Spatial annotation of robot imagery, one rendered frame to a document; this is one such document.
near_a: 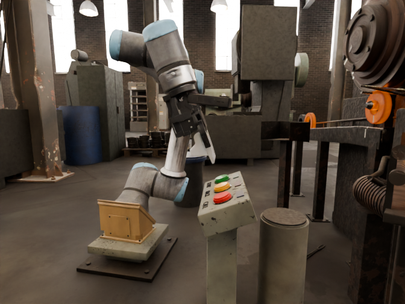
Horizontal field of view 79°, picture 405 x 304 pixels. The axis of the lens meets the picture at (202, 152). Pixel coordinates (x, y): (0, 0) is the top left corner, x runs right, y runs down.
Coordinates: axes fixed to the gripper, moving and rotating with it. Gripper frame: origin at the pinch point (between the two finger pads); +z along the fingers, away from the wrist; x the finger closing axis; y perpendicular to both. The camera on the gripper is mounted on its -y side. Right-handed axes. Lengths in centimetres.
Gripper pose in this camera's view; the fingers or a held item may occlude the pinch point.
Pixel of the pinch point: (214, 157)
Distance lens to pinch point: 66.7
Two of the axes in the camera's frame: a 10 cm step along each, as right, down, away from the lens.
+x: -0.7, 1.6, -9.9
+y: -9.4, 3.3, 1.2
